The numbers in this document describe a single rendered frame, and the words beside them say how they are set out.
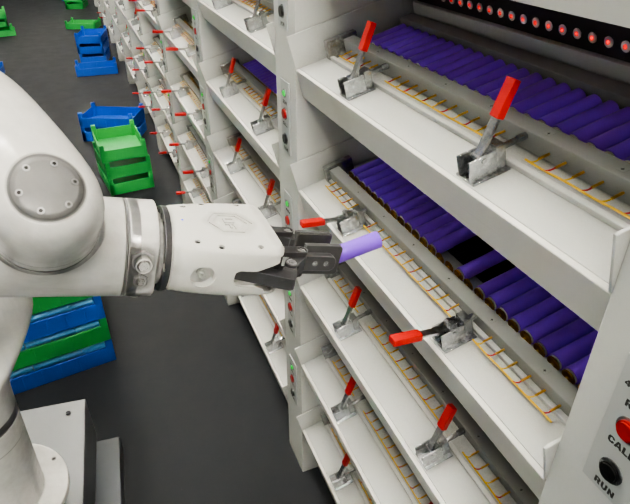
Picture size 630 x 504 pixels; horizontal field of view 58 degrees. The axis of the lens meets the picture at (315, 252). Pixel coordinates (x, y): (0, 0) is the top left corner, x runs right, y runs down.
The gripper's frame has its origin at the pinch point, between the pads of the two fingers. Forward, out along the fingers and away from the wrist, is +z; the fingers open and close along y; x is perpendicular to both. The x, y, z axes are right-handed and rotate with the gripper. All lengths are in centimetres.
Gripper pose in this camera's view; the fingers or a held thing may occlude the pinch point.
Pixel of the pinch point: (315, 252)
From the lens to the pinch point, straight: 56.7
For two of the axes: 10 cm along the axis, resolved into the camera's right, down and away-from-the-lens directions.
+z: 9.0, 0.2, 4.4
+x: -2.4, 8.7, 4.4
